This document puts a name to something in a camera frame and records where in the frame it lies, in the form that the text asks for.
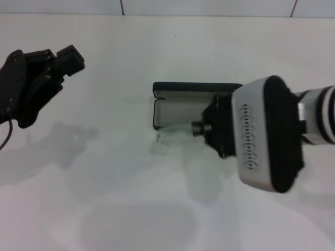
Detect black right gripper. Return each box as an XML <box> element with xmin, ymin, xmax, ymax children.
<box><xmin>192</xmin><ymin>94</ymin><xmax>236</xmax><ymax>159</ymax></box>

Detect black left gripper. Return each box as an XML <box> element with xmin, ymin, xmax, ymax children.
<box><xmin>0</xmin><ymin>44</ymin><xmax>86</xmax><ymax>129</ymax></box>

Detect black glasses case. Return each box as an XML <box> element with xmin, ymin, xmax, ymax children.
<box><xmin>152</xmin><ymin>82</ymin><xmax>244</xmax><ymax>131</ymax></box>

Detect clear plastic glasses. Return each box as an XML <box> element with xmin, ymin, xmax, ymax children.
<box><xmin>150</xmin><ymin>124</ymin><xmax>194</xmax><ymax>155</ymax></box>

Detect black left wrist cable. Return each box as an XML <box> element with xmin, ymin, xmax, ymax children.
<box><xmin>0</xmin><ymin>119</ymin><xmax>14</xmax><ymax>151</ymax></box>

